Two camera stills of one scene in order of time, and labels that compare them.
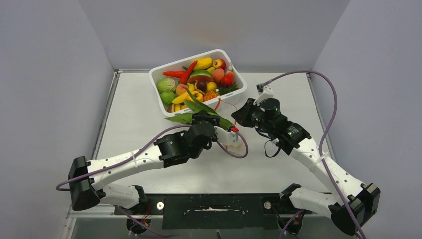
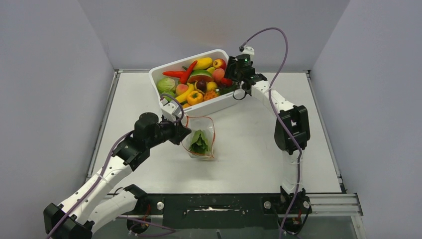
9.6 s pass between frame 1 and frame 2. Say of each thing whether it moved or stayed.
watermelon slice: stayed
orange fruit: stayed
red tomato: stayed
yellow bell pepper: stayed
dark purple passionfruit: stayed
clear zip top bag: moved
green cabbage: stayed
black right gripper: moved
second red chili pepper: stayed
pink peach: stayed
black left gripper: moved
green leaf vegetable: moved
